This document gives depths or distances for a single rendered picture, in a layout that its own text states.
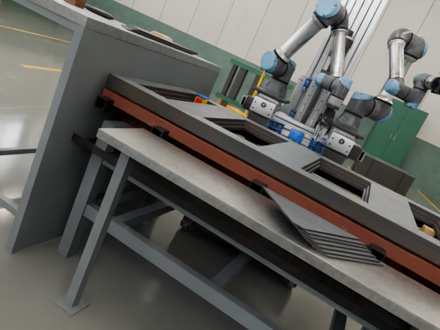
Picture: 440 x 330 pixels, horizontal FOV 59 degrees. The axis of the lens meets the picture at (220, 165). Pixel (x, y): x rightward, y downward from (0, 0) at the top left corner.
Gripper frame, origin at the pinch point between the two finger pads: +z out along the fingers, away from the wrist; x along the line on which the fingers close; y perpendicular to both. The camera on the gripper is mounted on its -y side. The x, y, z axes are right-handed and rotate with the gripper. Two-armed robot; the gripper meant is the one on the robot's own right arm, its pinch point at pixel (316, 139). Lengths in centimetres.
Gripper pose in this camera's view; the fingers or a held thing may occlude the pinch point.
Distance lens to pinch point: 221.0
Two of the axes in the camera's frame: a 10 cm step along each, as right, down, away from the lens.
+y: -3.8, 0.9, -9.2
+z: -4.0, 8.8, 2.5
